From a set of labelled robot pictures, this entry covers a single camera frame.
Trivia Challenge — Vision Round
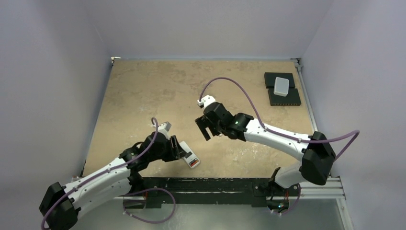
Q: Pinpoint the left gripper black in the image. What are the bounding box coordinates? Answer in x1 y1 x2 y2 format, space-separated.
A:
148 135 187 162

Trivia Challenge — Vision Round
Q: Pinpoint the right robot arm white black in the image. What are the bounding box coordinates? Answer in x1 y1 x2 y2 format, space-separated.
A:
195 101 336 195

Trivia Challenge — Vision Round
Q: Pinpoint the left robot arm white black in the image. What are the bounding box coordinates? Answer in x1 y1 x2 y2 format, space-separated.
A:
39 132 194 230

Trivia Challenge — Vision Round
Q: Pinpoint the black tray rear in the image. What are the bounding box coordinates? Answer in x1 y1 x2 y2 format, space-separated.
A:
264 72 295 89

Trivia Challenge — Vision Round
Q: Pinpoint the black tray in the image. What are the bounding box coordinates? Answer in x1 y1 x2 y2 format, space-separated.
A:
264 72 295 89
268 88 301 106

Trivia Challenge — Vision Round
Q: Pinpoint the white plastic box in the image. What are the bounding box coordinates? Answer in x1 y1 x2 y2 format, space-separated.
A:
273 77 290 97

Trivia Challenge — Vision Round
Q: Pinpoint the black tray front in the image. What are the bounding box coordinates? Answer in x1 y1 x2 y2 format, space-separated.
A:
268 88 301 106

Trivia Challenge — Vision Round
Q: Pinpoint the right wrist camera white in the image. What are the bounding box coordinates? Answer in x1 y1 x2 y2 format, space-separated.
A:
197 95 216 109

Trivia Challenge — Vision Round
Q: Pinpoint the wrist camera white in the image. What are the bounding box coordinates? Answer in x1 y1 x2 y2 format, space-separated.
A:
158 122 171 139
197 95 216 109

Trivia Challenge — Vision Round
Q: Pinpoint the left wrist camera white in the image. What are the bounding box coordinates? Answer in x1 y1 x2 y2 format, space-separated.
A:
158 122 171 139

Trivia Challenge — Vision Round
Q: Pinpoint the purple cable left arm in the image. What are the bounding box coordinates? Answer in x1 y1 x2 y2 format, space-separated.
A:
40 117 159 230

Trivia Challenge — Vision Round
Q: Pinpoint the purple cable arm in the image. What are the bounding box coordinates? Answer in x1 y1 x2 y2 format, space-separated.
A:
198 77 361 161
40 117 159 230

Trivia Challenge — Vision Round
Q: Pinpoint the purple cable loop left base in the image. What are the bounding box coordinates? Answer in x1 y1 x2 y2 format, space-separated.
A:
122 187 176 224

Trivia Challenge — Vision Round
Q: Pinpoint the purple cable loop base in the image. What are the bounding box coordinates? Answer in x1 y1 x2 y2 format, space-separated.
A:
268 184 302 217
122 187 176 224

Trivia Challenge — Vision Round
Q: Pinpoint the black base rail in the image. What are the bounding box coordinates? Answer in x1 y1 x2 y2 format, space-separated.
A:
129 177 297 207

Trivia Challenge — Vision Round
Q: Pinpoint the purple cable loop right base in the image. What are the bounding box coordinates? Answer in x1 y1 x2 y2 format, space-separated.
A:
268 184 302 217

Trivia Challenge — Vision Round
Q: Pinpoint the aluminium frame rail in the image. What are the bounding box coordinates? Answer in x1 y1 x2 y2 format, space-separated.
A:
75 59 346 230

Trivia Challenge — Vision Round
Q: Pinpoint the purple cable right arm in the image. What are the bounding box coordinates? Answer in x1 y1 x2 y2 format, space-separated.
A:
198 77 361 161

